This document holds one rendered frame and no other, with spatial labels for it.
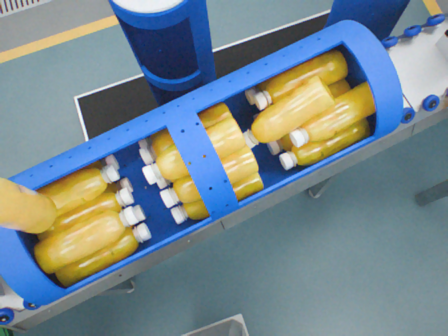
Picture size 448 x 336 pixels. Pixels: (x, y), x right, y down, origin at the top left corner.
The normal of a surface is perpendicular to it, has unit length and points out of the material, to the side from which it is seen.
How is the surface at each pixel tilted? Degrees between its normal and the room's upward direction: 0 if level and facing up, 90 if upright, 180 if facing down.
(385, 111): 53
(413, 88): 0
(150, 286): 0
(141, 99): 0
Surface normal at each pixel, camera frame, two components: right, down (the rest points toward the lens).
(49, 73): -0.04, -0.25
